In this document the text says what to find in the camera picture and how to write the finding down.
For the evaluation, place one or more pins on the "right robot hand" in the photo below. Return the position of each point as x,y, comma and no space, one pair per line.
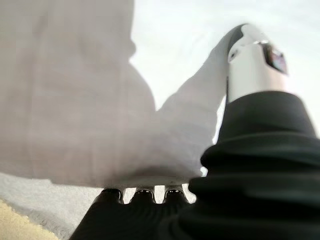
250,190

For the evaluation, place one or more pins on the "white bed sheet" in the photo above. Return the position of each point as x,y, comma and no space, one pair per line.
75,100

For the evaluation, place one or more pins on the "white textured fringed blanket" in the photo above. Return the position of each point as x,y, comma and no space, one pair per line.
50,200

